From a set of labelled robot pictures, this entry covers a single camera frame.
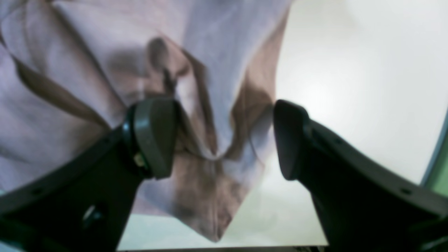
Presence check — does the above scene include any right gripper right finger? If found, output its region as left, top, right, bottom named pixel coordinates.
left=273, top=99, right=448, bottom=252

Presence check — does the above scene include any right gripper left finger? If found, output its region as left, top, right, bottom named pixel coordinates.
left=0, top=97, right=178, bottom=252

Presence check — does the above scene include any mauve t-shirt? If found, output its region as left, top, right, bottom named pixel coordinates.
left=0, top=0, right=292, bottom=242

